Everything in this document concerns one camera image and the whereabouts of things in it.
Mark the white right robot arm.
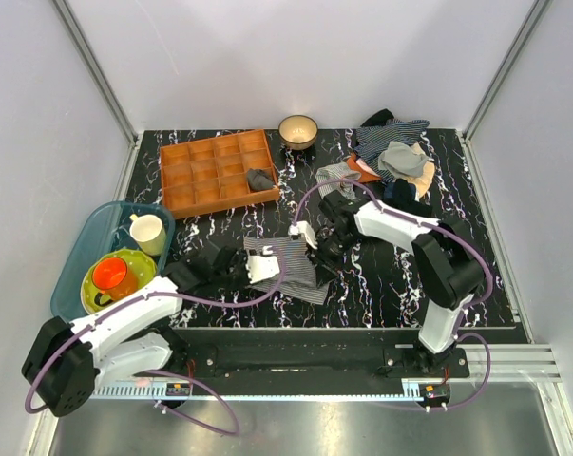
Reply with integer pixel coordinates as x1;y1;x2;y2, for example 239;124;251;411
312;191;494;377

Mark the aluminium frame rail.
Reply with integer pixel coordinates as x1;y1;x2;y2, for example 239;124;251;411
46;344;565;384

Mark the beige ceramic bowl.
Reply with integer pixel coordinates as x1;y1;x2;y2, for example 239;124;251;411
278;115;318;150

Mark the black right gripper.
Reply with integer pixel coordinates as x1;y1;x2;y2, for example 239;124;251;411
305;228;359;291

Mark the beige cloth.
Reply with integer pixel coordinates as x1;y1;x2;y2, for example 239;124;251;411
406;143;435;200

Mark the grey white striped underwear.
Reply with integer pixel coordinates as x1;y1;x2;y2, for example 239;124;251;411
243;237;329;305

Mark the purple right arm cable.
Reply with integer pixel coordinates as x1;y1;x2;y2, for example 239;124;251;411
293;179;495;412

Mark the orange wooden compartment tray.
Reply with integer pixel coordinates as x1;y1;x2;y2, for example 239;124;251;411
160;129;280;219

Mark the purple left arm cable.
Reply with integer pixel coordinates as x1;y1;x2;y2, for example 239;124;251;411
24;241;292;437

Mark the rolled dark grey sock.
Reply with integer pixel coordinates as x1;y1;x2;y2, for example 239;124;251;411
246;168;276;192

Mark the orange cloth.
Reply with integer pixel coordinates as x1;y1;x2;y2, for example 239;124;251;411
346;153;382;183

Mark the black cloth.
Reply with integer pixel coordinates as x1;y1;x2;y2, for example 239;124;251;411
388;199;434;218

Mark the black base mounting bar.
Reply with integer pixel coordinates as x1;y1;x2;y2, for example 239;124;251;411
132;326;471;396

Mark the green dotted plate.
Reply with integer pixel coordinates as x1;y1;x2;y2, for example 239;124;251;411
80;249;157;314

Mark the dark navy cloth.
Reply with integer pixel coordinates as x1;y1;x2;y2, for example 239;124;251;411
383;179;417;202

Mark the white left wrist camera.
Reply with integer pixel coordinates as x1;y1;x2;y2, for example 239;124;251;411
246;246;280;284

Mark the white slotted cable duct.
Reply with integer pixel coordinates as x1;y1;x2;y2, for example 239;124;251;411
91;380;437;403

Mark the cream yellow mug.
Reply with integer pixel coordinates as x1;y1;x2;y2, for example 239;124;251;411
129;215;166;257

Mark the orange cup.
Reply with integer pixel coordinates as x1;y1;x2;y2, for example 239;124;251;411
91;257;139;307

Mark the striped grey cloth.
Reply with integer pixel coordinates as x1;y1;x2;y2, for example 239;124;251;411
315;162;360;200

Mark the dark blue striped cloth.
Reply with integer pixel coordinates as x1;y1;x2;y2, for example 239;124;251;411
354;119;430;181

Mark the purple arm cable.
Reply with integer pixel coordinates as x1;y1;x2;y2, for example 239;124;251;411
293;179;495;412
24;241;292;437

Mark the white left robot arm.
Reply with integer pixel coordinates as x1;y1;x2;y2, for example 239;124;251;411
21;247;251;417

